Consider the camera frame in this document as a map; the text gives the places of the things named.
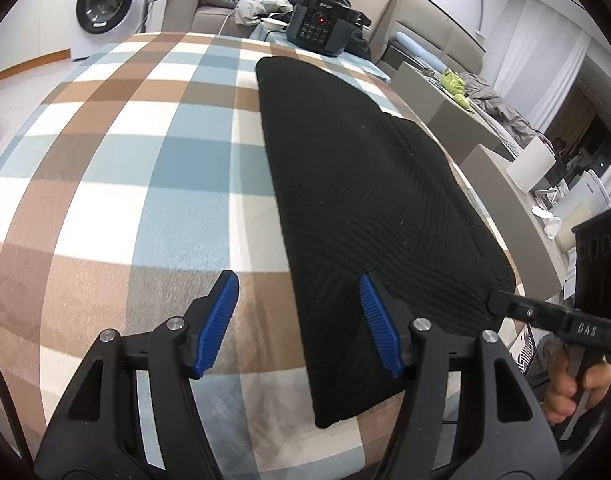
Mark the white paper towel roll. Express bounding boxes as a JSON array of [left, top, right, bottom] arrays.
[[507, 137, 557, 194]]

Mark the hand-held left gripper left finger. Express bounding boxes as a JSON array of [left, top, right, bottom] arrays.
[[32, 269, 241, 480]]

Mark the white kitchen counter cabinet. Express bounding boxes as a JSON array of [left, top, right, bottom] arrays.
[[0, 0, 76, 81]]

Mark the white curtain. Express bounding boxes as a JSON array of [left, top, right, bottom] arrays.
[[495, 0, 592, 133]]

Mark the black jacket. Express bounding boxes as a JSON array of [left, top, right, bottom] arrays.
[[278, 0, 375, 59]]

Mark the black pressure cooker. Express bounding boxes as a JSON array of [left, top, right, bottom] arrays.
[[285, 0, 362, 57]]

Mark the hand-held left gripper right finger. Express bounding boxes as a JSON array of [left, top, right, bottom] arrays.
[[358, 273, 561, 480]]

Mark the green toy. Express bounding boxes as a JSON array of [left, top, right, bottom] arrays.
[[437, 69, 470, 109]]

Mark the light blue pillow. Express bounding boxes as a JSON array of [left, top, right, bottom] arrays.
[[393, 32, 440, 62]]

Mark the grey cabinet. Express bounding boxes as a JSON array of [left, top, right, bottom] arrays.
[[459, 144, 579, 306], [391, 61, 481, 158]]

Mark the person's right hand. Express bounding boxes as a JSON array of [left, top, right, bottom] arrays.
[[543, 345, 611, 426]]

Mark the brown blue plaid blanket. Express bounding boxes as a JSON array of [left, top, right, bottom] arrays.
[[0, 30, 531, 480]]

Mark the grey sofa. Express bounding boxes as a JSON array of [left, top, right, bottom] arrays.
[[168, 0, 486, 76]]

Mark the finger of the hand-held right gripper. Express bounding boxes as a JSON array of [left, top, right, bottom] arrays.
[[488, 290, 571, 333]]

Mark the white crumpled tissue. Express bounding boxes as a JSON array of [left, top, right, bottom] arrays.
[[532, 204, 562, 239]]

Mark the white washing machine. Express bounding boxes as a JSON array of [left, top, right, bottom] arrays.
[[71, 0, 161, 63]]

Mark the light blue checked tablecloth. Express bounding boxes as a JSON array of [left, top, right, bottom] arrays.
[[248, 24, 392, 84]]

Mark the black knit sweater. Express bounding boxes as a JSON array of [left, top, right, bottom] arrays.
[[255, 56, 517, 429]]

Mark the grey white garment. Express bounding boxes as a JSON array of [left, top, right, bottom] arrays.
[[234, 0, 295, 26]]

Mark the grey crumpled blanket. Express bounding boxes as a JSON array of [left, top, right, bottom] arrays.
[[460, 72, 549, 147]]

